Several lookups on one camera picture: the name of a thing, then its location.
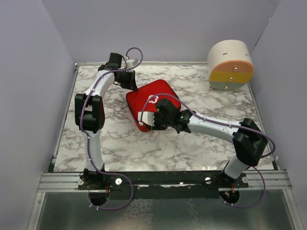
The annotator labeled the red black medicine case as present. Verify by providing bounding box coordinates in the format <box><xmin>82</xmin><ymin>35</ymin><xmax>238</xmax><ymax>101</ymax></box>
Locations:
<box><xmin>125</xmin><ymin>79</ymin><xmax>183</xmax><ymax>133</ymax></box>

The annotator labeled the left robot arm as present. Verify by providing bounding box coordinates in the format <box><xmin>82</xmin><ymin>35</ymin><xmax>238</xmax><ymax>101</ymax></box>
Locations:
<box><xmin>74</xmin><ymin>53</ymin><xmax>139</xmax><ymax>189</ymax></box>

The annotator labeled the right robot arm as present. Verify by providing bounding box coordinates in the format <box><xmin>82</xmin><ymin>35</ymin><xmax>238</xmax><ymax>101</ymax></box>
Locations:
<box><xmin>138</xmin><ymin>98</ymin><xmax>268</xmax><ymax>187</ymax></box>

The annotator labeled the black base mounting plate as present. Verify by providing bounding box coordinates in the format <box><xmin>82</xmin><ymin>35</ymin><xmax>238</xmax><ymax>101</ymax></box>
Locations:
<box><xmin>78</xmin><ymin>171</ymin><xmax>248</xmax><ymax>200</ymax></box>

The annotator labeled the round pastel drawer cabinet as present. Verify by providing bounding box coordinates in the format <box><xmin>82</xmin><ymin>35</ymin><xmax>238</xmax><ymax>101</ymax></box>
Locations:
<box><xmin>207</xmin><ymin>40</ymin><xmax>254</xmax><ymax>91</ymax></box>

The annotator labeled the aluminium frame rail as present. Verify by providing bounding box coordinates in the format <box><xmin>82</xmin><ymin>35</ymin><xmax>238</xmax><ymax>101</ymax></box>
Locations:
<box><xmin>38</xmin><ymin>170</ymin><xmax>293</xmax><ymax>193</ymax></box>

